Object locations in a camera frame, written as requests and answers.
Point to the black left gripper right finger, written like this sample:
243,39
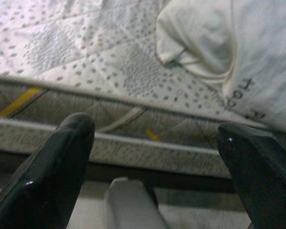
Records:
267,181

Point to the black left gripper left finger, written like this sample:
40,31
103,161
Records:
43,186

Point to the grey robot leg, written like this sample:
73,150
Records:
133,207

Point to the white grey-speckled quilted mattress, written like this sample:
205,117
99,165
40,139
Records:
85,47

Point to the white pillow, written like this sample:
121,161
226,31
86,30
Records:
228,35

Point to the dark bed frame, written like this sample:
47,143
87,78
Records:
169,179

